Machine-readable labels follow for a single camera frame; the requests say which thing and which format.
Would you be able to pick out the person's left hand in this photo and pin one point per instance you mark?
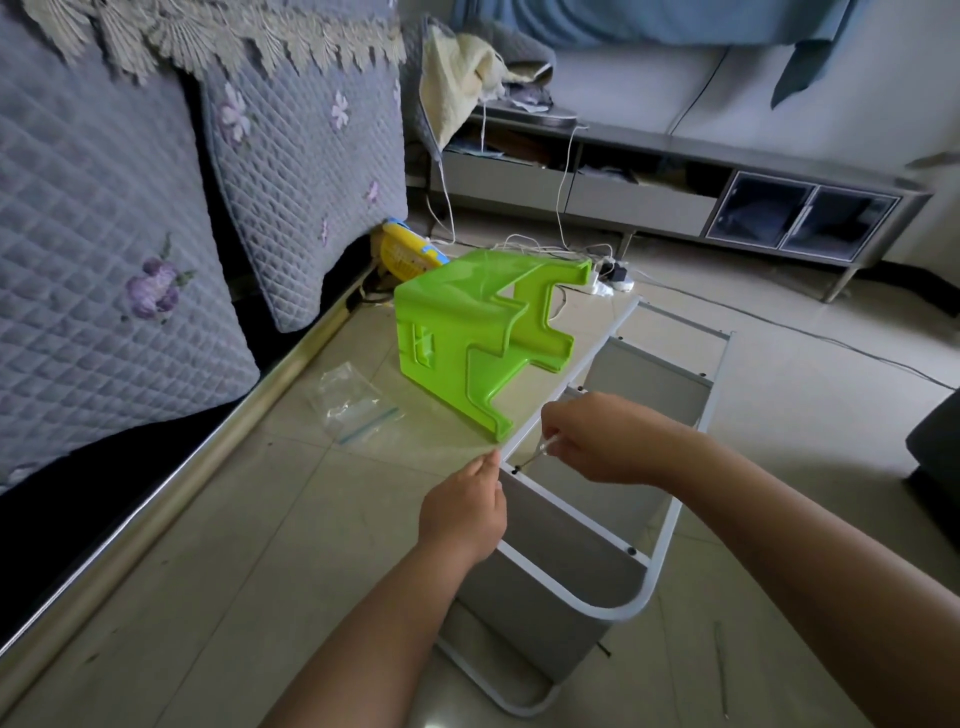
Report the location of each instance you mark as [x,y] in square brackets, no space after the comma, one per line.
[462,513]

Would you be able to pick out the person's right hand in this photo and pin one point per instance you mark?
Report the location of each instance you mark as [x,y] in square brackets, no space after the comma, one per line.
[608,438]

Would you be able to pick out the white wooden board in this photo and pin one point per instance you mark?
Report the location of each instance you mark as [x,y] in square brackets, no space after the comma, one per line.
[615,510]
[660,375]
[548,600]

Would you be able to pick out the white metal frame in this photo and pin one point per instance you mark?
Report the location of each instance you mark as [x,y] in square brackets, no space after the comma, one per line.
[668,525]
[503,698]

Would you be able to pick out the clear plastic screw bag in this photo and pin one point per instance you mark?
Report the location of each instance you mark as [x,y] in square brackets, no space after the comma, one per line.
[353,402]

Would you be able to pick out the small black screw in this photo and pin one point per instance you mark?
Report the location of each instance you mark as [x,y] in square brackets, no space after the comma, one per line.
[605,648]

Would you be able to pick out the person's right forearm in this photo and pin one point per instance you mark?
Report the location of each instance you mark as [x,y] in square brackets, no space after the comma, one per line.
[825,585]

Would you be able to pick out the person's left forearm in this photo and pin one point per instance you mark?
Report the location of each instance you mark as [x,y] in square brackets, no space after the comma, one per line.
[375,653]

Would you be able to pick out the white power strip with plugs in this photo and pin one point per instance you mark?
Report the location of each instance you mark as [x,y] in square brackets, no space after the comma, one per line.
[612,278]

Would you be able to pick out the green plastic stool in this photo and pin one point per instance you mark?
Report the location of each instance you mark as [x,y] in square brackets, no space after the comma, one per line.
[450,338]

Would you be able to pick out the grey marble TV cabinet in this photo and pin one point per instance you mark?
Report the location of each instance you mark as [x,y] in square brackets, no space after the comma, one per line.
[675,188]

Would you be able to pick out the yellow plastic basket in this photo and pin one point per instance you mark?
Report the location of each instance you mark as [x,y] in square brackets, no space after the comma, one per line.
[405,248]

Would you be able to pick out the grey sofa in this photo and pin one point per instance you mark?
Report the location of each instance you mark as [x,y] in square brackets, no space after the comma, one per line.
[936,465]

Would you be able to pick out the pile of pale cloth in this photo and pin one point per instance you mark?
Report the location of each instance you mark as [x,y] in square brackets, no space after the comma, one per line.
[458,75]

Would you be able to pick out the blue cloth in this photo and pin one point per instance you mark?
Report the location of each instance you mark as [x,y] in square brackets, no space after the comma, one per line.
[660,18]

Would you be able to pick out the grey textured furniture cover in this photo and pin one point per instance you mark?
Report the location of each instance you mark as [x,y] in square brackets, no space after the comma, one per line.
[135,240]

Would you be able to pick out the chrome metal base rail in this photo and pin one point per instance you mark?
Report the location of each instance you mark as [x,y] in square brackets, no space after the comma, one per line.
[150,495]

